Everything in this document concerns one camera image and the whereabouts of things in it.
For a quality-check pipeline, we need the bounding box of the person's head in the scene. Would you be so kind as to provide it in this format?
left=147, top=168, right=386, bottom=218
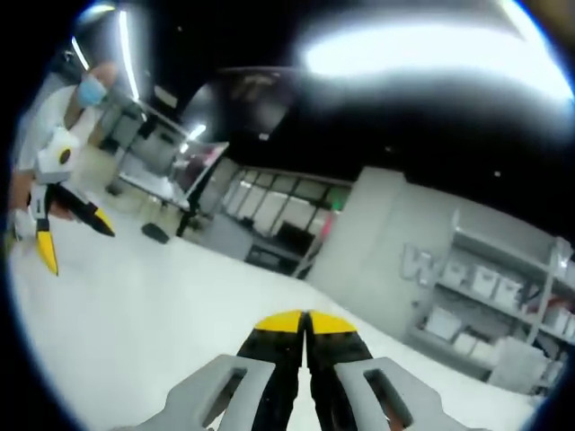
left=78, top=61, right=121, bottom=109

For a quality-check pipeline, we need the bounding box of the black screen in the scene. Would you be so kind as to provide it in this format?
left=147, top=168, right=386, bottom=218
left=277, top=222, right=317, bottom=252

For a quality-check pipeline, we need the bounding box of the ceiling light strip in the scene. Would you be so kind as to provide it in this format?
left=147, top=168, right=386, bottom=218
left=298, top=24, right=556, bottom=93
left=115, top=8, right=141, bottom=105

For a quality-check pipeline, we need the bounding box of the grey board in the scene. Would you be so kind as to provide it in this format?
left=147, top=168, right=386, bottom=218
left=487, top=336, right=563, bottom=396

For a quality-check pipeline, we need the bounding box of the computer monitor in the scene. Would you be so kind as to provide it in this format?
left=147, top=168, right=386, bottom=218
left=181, top=142, right=232, bottom=212

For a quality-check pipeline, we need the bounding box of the person in white coat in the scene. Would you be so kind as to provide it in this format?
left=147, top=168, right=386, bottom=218
left=13, top=84, right=114, bottom=180

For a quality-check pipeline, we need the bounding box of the grey metal shelving unit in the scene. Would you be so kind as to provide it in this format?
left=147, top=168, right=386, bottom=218
left=411, top=208, right=575, bottom=396

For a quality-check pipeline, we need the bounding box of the blue face mask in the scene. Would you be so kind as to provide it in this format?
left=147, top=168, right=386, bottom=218
left=80, top=74, right=109, bottom=108

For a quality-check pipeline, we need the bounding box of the grey desk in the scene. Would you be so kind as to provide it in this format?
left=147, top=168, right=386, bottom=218
left=117, top=172, right=192, bottom=212

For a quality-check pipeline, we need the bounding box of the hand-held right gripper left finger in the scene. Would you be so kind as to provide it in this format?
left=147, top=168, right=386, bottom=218
left=114, top=309, right=307, bottom=431

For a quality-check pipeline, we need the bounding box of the black monitor stand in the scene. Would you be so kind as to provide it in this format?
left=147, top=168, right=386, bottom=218
left=141, top=197, right=201, bottom=246

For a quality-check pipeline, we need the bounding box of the group of white storage boxes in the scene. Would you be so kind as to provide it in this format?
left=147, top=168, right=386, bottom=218
left=424, top=259, right=575, bottom=360

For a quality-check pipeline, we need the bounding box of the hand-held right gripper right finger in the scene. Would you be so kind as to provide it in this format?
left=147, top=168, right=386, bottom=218
left=305, top=309, right=464, bottom=431

